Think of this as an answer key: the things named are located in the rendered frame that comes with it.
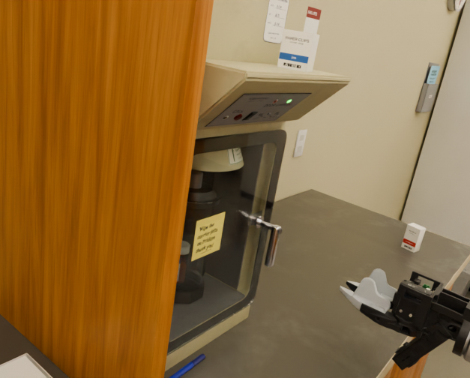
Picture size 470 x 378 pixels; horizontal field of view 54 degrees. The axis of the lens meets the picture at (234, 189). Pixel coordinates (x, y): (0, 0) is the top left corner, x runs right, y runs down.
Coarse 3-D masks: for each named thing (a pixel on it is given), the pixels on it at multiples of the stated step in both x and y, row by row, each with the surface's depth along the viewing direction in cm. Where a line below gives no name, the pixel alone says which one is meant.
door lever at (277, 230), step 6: (258, 222) 93; (264, 222) 92; (270, 228) 91; (276, 228) 90; (276, 234) 91; (270, 240) 92; (276, 240) 91; (270, 246) 92; (276, 246) 92; (270, 252) 92; (270, 258) 92; (270, 264) 93
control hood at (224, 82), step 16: (208, 64) 61; (224, 64) 62; (240, 64) 66; (256, 64) 73; (272, 64) 79; (208, 80) 61; (224, 80) 60; (240, 80) 58; (256, 80) 60; (272, 80) 63; (288, 80) 66; (304, 80) 70; (320, 80) 73; (336, 80) 78; (208, 96) 62; (224, 96) 60; (240, 96) 62; (320, 96) 81; (208, 112) 63; (288, 112) 82; (304, 112) 87; (208, 128) 70
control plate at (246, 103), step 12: (252, 96) 64; (264, 96) 67; (276, 96) 69; (288, 96) 72; (300, 96) 75; (228, 108) 64; (240, 108) 67; (252, 108) 69; (264, 108) 72; (276, 108) 75; (288, 108) 79; (216, 120) 67; (228, 120) 69; (240, 120) 72; (252, 120) 75; (264, 120) 79
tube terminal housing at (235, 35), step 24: (216, 0) 65; (240, 0) 69; (264, 0) 74; (216, 24) 67; (240, 24) 71; (264, 24) 76; (288, 24) 82; (216, 48) 69; (240, 48) 73; (264, 48) 78; (240, 312) 103; (216, 336) 97; (168, 360) 86
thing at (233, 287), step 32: (224, 160) 77; (256, 160) 85; (192, 192) 73; (224, 192) 80; (256, 192) 89; (192, 224) 76; (224, 224) 84; (224, 256) 87; (256, 256) 98; (192, 288) 82; (224, 288) 91; (256, 288) 102; (192, 320) 86; (224, 320) 95
